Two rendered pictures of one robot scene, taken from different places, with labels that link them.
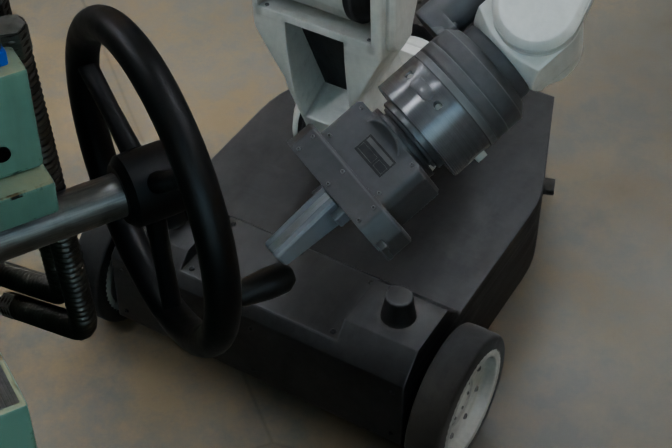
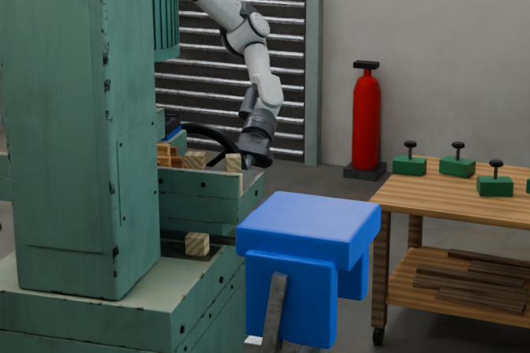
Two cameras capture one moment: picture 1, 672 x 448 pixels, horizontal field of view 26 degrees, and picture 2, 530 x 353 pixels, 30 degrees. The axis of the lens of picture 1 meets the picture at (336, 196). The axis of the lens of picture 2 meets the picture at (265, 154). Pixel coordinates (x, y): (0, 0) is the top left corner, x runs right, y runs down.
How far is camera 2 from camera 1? 2.04 m
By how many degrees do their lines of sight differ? 46
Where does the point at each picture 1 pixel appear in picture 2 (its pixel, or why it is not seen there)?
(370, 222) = (266, 153)
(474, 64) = (266, 112)
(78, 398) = not seen: outside the picture
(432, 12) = (245, 109)
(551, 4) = (276, 94)
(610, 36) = not seen: hidden behind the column
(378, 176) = (260, 144)
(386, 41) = not seen: hidden behind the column
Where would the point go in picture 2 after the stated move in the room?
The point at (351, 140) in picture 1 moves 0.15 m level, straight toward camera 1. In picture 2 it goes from (247, 140) to (286, 152)
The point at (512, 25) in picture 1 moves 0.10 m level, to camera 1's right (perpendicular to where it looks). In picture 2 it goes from (271, 100) to (296, 94)
